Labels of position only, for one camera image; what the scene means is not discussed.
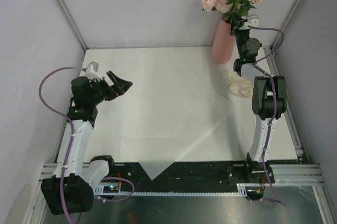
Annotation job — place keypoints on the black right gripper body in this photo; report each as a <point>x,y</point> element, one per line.
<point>241,36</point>

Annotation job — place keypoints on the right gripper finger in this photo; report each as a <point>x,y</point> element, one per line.
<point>237,20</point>
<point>233,28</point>

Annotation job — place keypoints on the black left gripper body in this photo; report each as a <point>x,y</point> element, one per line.
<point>101,91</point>

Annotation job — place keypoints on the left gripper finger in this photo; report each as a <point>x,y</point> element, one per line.
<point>119,85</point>
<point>117,94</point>

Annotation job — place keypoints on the cream printed ribbon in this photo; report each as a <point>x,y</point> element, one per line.
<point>240,88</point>

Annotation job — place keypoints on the white wrapping paper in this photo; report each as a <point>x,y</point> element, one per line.
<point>171,106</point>

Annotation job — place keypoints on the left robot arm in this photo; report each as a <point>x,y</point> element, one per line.
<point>70,189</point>

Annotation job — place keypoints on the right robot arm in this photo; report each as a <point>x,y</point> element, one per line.
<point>268,100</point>

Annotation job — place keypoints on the pink tall vase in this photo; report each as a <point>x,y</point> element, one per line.
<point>223,44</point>

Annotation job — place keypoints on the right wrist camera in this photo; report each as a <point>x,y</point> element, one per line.
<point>249,22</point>

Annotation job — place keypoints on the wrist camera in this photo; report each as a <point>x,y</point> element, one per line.
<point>91,71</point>
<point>249,22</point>

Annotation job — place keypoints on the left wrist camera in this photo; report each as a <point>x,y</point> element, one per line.
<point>91,71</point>

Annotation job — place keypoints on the right aluminium frame post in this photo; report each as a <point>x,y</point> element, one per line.
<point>295,7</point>

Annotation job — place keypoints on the aluminium frame post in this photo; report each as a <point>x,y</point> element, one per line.
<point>295,7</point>
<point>71,23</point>

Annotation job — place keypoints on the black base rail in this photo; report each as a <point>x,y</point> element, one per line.
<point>195,177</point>

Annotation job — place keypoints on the left aluminium frame post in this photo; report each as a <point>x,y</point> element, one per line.
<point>71,23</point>

